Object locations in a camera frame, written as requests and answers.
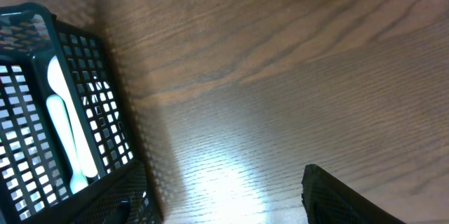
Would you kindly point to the pale green plastic fork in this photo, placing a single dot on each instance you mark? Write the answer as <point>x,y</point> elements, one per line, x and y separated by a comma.
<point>59,116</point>

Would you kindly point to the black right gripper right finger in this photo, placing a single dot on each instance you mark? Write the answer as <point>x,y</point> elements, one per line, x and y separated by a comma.
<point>327,200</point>

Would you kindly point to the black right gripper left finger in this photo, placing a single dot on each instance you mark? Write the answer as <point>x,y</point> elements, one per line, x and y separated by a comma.
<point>122,193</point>

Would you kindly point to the black plastic basket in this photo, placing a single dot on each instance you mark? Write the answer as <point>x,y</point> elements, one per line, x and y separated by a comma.
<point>35,170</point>

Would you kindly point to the small white plastic spoon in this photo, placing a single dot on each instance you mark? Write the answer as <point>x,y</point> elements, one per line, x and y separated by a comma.
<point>59,85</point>

